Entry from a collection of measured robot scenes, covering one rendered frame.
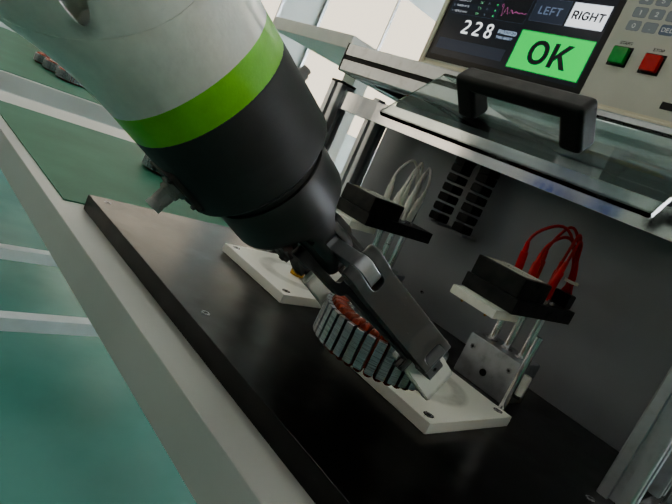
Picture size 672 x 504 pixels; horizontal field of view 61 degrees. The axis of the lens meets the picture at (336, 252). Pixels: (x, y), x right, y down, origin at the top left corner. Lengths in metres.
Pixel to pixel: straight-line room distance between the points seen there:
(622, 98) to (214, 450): 0.56
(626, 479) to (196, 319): 0.43
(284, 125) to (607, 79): 0.51
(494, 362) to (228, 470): 0.39
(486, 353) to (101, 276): 0.45
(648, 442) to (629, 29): 0.44
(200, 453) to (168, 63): 0.29
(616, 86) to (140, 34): 0.58
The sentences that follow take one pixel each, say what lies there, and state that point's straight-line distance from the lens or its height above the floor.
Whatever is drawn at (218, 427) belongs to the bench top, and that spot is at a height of 0.75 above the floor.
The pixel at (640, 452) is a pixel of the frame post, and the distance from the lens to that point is 0.63.
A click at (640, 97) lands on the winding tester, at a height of 1.14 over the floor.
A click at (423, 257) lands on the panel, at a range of 0.94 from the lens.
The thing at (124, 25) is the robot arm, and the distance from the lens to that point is 0.25.
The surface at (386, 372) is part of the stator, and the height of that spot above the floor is 0.83.
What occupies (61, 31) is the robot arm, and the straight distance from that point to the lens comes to 0.25.
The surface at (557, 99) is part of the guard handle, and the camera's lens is 0.41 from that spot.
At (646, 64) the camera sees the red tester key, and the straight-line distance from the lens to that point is 0.72.
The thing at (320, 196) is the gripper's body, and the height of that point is 0.94.
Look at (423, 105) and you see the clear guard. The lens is 0.50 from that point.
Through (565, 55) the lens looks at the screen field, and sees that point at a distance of 0.77.
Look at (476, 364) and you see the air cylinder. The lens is 0.72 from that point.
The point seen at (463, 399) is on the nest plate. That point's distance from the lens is 0.62.
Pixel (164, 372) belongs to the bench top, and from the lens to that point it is 0.50.
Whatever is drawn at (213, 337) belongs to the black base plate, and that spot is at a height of 0.77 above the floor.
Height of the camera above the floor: 0.98
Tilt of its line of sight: 11 degrees down
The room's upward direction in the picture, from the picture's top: 24 degrees clockwise
